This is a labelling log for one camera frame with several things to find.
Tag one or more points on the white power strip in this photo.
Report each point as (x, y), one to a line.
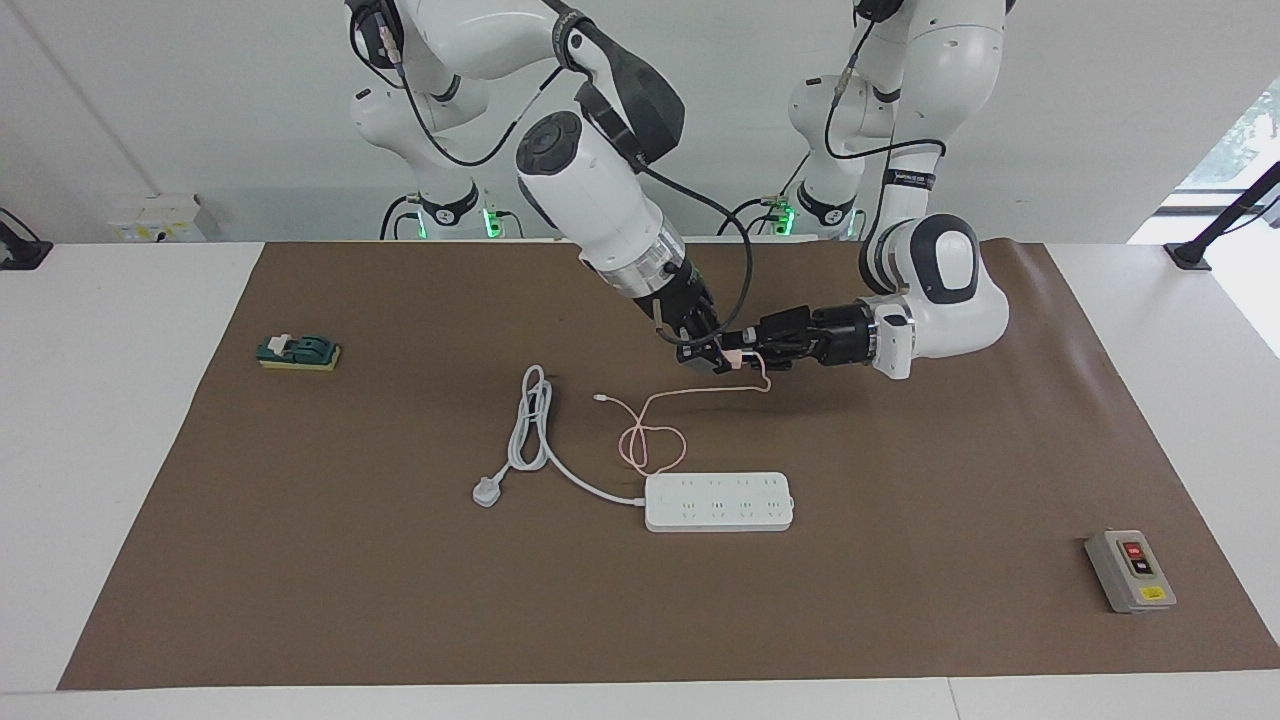
(720, 505)

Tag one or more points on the green knife switch yellow base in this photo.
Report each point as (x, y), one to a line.
(300, 352)

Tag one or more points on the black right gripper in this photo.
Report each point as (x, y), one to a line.
(688, 310)

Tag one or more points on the black angled stand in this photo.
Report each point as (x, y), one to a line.
(1188, 255)

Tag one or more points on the black clamp mount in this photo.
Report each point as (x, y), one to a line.
(20, 255)

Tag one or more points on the white wall socket box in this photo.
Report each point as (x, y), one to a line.
(160, 220)

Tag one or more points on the pink charger adapter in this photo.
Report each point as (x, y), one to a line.
(732, 357)

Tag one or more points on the brown table mat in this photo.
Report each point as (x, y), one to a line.
(700, 620)

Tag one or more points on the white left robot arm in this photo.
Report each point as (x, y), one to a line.
(950, 300)

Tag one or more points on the window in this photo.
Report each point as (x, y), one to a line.
(1255, 140)

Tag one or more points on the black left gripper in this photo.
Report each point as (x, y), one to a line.
(845, 335)

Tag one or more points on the grey on-off switch box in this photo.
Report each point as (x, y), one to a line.
(1130, 572)

